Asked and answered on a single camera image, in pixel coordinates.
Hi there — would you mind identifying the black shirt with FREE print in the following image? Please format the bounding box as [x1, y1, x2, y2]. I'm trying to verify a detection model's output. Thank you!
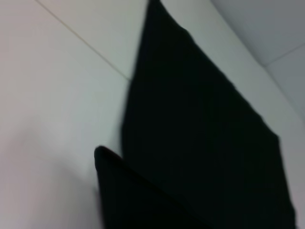
[94, 0, 298, 229]

